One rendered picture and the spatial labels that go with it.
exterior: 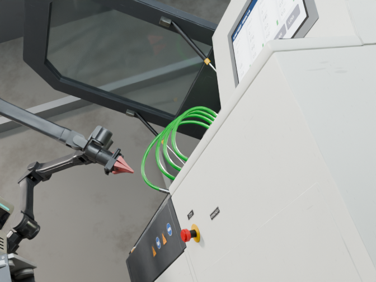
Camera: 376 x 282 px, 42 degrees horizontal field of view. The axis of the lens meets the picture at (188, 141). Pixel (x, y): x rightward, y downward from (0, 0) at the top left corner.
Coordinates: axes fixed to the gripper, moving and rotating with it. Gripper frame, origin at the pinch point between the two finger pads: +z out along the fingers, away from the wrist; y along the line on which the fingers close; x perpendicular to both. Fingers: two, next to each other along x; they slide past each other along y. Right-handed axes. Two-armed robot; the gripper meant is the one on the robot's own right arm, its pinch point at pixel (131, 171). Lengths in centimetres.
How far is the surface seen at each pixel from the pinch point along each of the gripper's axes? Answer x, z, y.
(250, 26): -56, 21, 41
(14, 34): 168, -191, 115
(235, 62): -44, 20, 35
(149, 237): -5.3, 19.4, -20.4
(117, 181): 167, -45, 43
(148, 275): 7.0, 24.5, -29.8
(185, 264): -30, 36, -28
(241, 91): -89, 32, -3
